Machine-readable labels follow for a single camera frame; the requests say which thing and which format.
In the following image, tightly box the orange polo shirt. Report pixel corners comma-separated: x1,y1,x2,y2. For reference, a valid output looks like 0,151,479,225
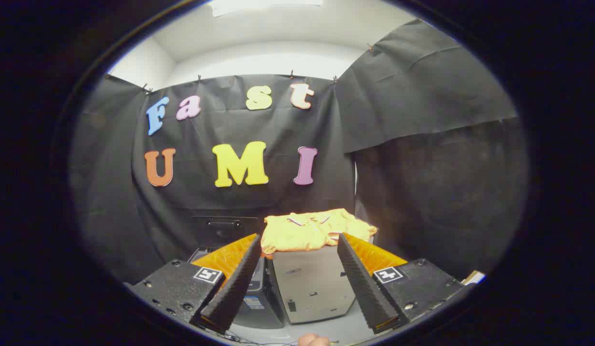
260,208,378,255

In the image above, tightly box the black backdrop cloth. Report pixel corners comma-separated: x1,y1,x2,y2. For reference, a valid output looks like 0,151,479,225
69,19,529,284

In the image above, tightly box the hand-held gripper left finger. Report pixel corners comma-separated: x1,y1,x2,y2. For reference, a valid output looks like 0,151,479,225
128,233,262,334

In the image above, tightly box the grey washing machine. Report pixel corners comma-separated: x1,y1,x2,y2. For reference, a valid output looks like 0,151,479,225
189,245,285,329

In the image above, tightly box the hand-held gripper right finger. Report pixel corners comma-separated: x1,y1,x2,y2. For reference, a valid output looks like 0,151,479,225
337,233,464,334

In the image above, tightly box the ceiling light panel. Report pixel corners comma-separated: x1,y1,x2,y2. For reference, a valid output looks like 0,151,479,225
210,0,323,17

